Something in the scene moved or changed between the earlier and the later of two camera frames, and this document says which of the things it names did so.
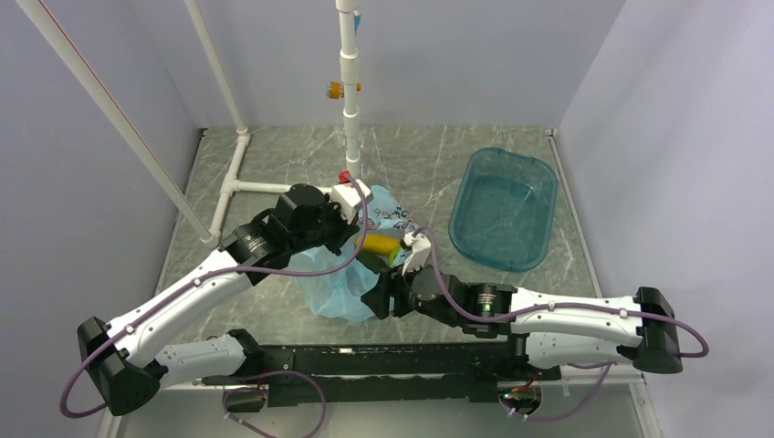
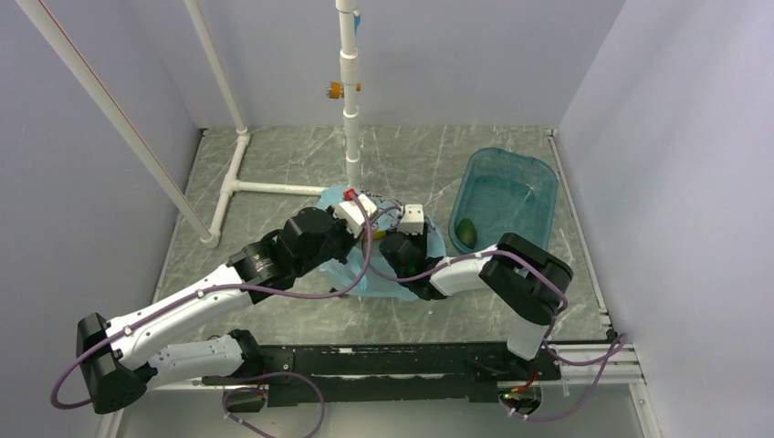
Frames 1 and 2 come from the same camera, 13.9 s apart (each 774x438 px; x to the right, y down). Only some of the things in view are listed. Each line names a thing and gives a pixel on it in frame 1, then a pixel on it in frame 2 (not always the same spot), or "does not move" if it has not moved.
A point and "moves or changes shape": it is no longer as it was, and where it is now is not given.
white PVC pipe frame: [133, 137] does not move
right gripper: [391, 283] -> [421, 239]
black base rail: [391, 374] does not move
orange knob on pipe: [335, 89] does not move
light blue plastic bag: [338, 295] moves or changes shape
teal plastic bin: [504, 209] does not move
